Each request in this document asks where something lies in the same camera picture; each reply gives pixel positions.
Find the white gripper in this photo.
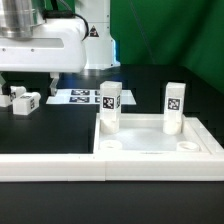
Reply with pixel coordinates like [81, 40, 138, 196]
[0, 19, 87, 95]

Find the white square tabletop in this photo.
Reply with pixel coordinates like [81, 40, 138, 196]
[93, 113, 224, 157]

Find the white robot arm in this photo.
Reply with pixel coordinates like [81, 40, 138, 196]
[0, 0, 119, 81]

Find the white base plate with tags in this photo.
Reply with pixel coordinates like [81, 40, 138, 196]
[47, 89, 136, 105]

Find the black cable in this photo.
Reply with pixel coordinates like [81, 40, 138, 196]
[43, 0, 91, 41]

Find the white L-shaped fence wall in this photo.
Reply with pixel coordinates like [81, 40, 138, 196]
[0, 153, 224, 182]

